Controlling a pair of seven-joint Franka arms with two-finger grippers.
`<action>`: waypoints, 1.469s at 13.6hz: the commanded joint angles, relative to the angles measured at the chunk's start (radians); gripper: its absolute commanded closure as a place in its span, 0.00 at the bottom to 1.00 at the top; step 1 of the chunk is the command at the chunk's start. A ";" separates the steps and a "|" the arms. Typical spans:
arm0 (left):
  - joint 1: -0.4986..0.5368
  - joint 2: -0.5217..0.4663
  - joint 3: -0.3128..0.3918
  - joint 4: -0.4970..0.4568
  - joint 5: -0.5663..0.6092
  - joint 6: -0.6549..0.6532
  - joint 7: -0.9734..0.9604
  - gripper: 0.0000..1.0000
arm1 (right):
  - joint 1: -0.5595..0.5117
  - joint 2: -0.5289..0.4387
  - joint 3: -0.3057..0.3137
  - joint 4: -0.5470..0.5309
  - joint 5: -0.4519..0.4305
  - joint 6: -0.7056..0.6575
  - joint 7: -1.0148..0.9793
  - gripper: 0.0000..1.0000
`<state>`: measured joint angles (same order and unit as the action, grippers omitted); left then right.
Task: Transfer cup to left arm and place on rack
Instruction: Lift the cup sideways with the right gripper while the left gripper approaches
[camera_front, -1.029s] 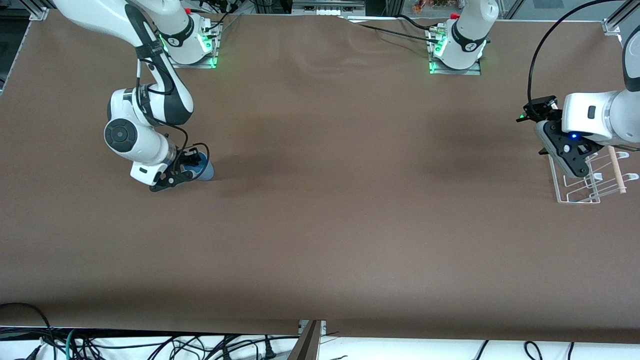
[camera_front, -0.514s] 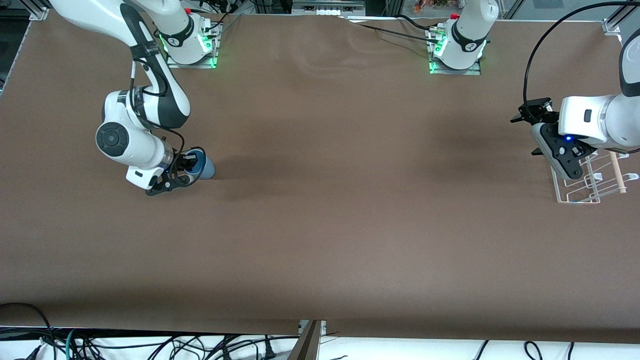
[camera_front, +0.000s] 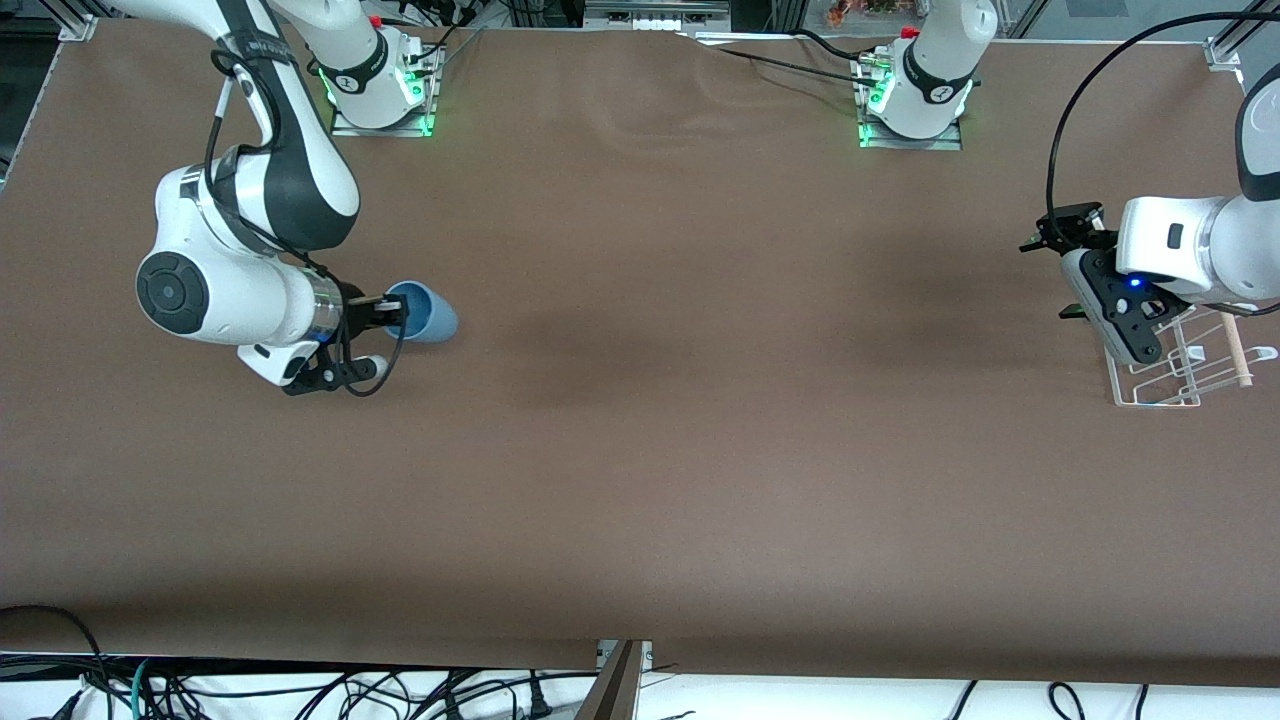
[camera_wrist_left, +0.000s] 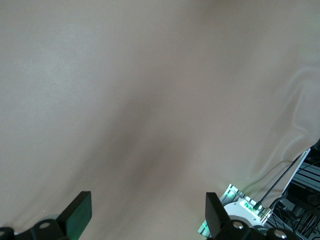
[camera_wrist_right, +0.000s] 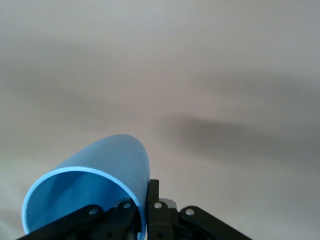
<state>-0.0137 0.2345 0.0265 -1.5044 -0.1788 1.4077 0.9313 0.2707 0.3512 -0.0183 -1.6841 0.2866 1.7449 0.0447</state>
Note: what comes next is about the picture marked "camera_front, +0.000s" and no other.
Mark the metal table support beam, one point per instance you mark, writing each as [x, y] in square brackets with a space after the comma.
[612, 690]

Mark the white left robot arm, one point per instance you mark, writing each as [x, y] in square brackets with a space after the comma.
[1200, 245]

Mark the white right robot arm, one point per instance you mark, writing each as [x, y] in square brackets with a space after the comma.
[230, 300]

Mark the orange red background object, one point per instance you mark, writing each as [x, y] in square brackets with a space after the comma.
[860, 10]

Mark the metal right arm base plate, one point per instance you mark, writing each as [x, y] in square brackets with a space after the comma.
[425, 115]

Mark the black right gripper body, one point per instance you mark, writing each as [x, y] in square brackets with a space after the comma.
[356, 309]

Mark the white connector strip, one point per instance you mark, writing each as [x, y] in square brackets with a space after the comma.
[652, 24]

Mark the aluminium frame corner profile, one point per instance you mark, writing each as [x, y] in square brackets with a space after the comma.
[78, 28]
[1225, 50]

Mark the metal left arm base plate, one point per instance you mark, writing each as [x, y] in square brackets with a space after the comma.
[950, 140]

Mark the brown table cover sheet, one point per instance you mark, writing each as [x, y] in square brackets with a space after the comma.
[640, 450]

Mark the blue plastic cup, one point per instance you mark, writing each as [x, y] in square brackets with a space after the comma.
[430, 315]

